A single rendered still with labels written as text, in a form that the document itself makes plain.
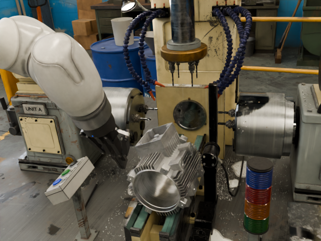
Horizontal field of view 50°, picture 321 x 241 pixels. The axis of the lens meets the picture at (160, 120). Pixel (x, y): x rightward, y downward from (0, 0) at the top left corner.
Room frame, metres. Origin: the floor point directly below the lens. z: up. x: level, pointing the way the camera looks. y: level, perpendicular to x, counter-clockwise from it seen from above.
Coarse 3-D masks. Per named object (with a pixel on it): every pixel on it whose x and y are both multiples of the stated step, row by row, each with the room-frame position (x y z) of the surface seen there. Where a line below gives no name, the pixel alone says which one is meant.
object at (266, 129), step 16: (240, 96) 1.17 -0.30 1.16; (256, 96) 1.15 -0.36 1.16; (272, 96) 1.14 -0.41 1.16; (288, 96) 1.17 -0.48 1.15; (224, 112) 1.25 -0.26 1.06; (240, 112) 1.10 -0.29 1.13; (256, 112) 1.09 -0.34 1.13; (272, 112) 1.07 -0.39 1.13; (288, 112) 1.07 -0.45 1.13; (240, 128) 1.07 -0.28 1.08; (256, 128) 1.06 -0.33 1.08; (272, 128) 1.04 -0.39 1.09; (288, 128) 1.04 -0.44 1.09; (240, 144) 1.07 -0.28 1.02; (256, 144) 1.05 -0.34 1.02; (272, 144) 1.03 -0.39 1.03; (288, 144) 1.03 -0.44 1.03
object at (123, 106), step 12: (108, 96) 1.30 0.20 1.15; (120, 96) 1.28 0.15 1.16; (132, 96) 1.29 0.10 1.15; (120, 108) 1.24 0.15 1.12; (132, 108) 1.28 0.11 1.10; (144, 108) 1.34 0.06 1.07; (120, 120) 1.21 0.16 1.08; (132, 120) 1.25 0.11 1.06; (144, 120) 1.41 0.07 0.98; (132, 132) 1.25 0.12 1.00; (132, 144) 1.25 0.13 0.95
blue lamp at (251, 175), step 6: (246, 168) 0.65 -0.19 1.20; (246, 174) 0.65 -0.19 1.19; (252, 174) 0.63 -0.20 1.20; (258, 174) 0.62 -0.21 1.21; (264, 174) 0.62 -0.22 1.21; (270, 174) 0.63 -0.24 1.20; (246, 180) 0.65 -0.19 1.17; (252, 180) 0.63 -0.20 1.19; (258, 180) 0.62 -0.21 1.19; (264, 180) 0.62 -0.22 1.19; (270, 180) 0.63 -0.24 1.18; (252, 186) 0.63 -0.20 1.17; (258, 186) 0.62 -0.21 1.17; (264, 186) 0.62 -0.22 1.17
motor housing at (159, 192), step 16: (192, 144) 0.99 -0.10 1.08; (144, 160) 0.89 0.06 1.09; (160, 160) 0.88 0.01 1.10; (192, 160) 0.93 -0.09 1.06; (144, 176) 0.94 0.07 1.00; (160, 176) 1.00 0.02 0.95; (176, 176) 0.83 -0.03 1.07; (192, 176) 0.89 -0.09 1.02; (144, 192) 0.90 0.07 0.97; (160, 192) 0.93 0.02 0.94; (176, 192) 0.91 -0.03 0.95; (160, 208) 0.85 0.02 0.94; (176, 208) 0.82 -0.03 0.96
